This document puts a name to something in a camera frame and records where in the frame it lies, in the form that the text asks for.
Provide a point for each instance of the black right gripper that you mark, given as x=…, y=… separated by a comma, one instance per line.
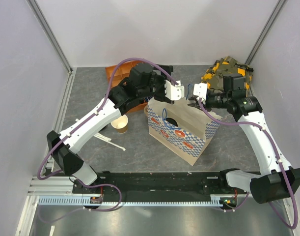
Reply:
x=206, y=107

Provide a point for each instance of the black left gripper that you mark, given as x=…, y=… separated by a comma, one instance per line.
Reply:
x=161, y=97

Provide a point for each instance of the checkered paper takeout bag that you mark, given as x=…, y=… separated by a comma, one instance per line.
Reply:
x=194, y=132

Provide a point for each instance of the cardboard cup carrier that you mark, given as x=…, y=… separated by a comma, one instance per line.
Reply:
x=146, y=110

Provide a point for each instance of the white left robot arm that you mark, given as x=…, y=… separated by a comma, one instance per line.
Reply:
x=144, y=81

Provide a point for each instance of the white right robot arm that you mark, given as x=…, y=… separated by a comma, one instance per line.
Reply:
x=277, y=178

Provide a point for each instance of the camouflage cloth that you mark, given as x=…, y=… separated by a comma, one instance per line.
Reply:
x=213, y=76

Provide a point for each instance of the orange compartment tray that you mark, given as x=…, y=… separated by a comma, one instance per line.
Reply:
x=122, y=72

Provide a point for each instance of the paper cup near tray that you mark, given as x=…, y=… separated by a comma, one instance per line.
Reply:
x=120, y=124

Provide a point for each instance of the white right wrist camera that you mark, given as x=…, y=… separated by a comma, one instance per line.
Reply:
x=200, y=92

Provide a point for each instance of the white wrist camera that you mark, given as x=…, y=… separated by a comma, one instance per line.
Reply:
x=200, y=92
x=174, y=92

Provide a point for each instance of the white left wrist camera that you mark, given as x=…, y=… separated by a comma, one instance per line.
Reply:
x=174, y=92

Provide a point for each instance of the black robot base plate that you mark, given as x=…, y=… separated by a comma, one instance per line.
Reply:
x=159, y=186

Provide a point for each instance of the grey slotted cable duct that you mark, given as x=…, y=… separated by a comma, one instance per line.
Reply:
x=88, y=201

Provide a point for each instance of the aluminium frame rail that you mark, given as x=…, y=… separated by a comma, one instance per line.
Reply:
x=63, y=186

